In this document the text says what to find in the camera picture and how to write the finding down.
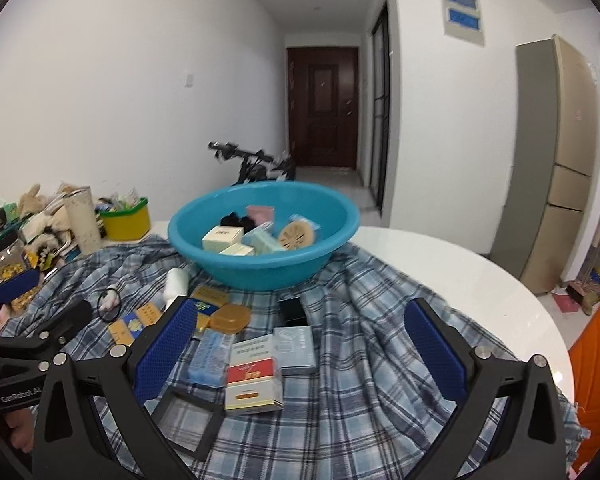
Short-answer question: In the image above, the person's left hand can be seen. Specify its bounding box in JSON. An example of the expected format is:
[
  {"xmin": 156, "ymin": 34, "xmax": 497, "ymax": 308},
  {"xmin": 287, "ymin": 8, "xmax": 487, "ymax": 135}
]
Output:
[{"xmin": 0, "ymin": 408, "xmax": 34, "ymax": 453}]

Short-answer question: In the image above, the yellow green bucket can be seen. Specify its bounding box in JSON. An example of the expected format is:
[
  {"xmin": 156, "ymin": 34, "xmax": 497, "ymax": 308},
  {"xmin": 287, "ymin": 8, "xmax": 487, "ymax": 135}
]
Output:
[{"xmin": 100, "ymin": 197, "xmax": 151, "ymax": 242}]

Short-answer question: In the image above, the black fluffy item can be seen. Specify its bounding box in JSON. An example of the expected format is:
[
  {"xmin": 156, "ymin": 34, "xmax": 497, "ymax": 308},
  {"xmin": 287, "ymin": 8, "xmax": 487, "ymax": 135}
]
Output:
[{"xmin": 220, "ymin": 211, "xmax": 257, "ymax": 234}]

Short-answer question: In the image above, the cream square box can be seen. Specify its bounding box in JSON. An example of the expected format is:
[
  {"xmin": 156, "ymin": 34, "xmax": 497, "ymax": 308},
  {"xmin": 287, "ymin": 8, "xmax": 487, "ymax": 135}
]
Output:
[{"xmin": 201, "ymin": 226, "xmax": 244, "ymax": 254}]

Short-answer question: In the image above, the blue plastic basin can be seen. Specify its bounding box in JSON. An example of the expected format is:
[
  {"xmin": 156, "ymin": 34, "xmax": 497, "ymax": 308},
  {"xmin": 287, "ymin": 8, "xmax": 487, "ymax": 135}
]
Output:
[{"xmin": 168, "ymin": 181, "xmax": 360, "ymax": 292}]

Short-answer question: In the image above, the blue tissue packet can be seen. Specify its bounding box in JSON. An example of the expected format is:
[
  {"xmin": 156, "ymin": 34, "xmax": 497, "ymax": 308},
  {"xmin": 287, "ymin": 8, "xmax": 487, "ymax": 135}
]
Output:
[{"xmin": 188, "ymin": 328, "xmax": 235, "ymax": 389}]

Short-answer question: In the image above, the blue plaid cloth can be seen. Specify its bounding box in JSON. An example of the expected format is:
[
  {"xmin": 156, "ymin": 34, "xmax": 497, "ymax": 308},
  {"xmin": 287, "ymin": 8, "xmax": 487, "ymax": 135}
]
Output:
[{"xmin": 0, "ymin": 237, "xmax": 588, "ymax": 479}]

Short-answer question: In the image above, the pink box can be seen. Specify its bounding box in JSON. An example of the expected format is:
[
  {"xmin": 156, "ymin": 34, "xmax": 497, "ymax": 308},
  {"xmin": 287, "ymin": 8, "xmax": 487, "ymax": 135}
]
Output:
[{"xmin": 246, "ymin": 205, "xmax": 275, "ymax": 226}]

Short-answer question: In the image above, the orange chair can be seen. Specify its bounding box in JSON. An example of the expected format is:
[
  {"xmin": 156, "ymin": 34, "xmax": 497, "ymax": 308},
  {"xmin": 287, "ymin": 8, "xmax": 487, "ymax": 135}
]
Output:
[{"xmin": 569, "ymin": 307, "xmax": 600, "ymax": 469}]

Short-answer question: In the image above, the light teal box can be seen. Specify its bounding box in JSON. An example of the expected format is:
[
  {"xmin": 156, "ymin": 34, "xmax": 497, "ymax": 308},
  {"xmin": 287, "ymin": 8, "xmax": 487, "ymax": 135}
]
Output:
[{"xmin": 250, "ymin": 231, "xmax": 286, "ymax": 255}]

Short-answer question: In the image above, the yellow snack packet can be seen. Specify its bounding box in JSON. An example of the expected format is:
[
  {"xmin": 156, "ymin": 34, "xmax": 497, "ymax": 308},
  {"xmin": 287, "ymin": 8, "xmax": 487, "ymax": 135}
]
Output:
[{"xmin": 0, "ymin": 238, "xmax": 40, "ymax": 313}]

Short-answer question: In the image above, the pale green box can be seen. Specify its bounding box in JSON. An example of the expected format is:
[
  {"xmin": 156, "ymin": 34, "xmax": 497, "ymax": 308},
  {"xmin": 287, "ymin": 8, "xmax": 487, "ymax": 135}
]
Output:
[{"xmin": 220, "ymin": 243, "xmax": 256, "ymax": 257}]

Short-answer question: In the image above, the amber plastic case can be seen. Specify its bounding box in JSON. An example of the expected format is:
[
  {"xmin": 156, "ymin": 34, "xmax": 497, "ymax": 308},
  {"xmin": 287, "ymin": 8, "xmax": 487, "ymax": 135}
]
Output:
[{"xmin": 209, "ymin": 304, "xmax": 251, "ymax": 334}]

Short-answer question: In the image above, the black hair tie with charm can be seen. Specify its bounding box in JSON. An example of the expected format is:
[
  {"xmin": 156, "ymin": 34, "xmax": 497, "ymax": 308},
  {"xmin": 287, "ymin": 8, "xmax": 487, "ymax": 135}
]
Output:
[{"xmin": 96, "ymin": 286, "xmax": 122, "ymax": 324}]

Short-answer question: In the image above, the black framed glass door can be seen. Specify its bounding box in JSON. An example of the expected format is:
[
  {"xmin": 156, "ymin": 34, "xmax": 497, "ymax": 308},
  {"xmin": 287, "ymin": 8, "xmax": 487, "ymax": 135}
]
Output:
[{"xmin": 370, "ymin": 3, "xmax": 391, "ymax": 214}]

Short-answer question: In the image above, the grey blue wall panel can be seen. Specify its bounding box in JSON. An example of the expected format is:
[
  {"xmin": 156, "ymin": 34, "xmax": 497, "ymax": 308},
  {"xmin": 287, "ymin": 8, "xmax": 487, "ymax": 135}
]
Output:
[{"xmin": 441, "ymin": 0, "xmax": 486, "ymax": 47}]

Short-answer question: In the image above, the red white cigarette box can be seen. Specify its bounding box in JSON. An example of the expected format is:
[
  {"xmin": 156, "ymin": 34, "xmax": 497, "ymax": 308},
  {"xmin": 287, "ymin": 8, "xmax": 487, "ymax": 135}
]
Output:
[{"xmin": 224, "ymin": 334, "xmax": 284, "ymax": 415}]

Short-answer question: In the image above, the black square frame box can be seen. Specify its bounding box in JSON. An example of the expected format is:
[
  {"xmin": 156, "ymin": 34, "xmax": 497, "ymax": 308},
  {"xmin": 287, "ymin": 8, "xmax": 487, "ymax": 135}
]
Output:
[{"xmin": 151, "ymin": 387, "xmax": 225, "ymax": 462}]

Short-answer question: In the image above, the beige grey refrigerator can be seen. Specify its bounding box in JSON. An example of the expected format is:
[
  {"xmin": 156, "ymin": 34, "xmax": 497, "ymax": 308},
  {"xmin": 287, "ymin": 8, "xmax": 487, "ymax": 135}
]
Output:
[{"xmin": 490, "ymin": 36, "xmax": 597, "ymax": 295}]

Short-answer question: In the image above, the black small box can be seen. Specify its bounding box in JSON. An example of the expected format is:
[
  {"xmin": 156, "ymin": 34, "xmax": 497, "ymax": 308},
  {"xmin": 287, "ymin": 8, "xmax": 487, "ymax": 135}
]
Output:
[{"xmin": 278, "ymin": 298, "xmax": 310, "ymax": 327}]

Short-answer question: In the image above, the white speckled tumbler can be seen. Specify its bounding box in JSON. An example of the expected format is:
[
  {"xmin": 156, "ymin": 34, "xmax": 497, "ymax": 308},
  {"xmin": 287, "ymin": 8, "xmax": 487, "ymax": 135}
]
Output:
[{"xmin": 64, "ymin": 186, "xmax": 102, "ymax": 256}]

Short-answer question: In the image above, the white plastic bottle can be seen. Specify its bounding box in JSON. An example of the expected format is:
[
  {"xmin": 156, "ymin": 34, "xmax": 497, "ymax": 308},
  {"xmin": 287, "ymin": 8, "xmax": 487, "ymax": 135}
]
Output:
[{"xmin": 162, "ymin": 268, "xmax": 189, "ymax": 308}]

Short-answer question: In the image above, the dark brown door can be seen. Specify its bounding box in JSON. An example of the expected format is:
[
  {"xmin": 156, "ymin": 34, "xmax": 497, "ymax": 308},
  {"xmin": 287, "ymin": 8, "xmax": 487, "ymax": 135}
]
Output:
[{"xmin": 287, "ymin": 47, "xmax": 358, "ymax": 169}]

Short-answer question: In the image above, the black bicycle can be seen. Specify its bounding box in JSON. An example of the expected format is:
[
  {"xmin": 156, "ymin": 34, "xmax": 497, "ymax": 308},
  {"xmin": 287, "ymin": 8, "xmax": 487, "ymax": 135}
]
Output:
[{"xmin": 208, "ymin": 141, "xmax": 297, "ymax": 185}]

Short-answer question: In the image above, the gold blue cigarette pack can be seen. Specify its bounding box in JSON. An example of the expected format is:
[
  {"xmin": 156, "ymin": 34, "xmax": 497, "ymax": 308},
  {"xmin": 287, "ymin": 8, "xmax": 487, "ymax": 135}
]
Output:
[
  {"xmin": 189, "ymin": 285, "xmax": 228, "ymax": 333},
  {"xmin": 108, "ymin": 304, "xmax": 162, "ymax": 347}
]

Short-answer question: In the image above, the grey blue card box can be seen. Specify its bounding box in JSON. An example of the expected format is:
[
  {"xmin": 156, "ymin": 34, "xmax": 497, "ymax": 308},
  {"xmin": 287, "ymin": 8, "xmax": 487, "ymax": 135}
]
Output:
[{"xmin": 274, "ymin": 326, "xmax": 317, "ymax": 376}]

